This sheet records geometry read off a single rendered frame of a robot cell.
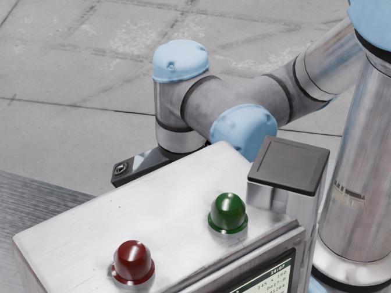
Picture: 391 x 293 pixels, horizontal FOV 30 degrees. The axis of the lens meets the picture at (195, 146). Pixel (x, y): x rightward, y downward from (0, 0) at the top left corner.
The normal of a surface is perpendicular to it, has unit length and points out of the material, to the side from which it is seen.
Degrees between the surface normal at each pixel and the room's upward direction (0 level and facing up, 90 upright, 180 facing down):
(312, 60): 71
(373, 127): 86
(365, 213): 88
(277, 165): 0
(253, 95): 18
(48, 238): 0
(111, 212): 0
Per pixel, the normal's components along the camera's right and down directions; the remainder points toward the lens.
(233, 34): 0.00, -0.75
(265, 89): 0.21, -0.63
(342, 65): -0.56, 0.65
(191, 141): 0.42, 0.60
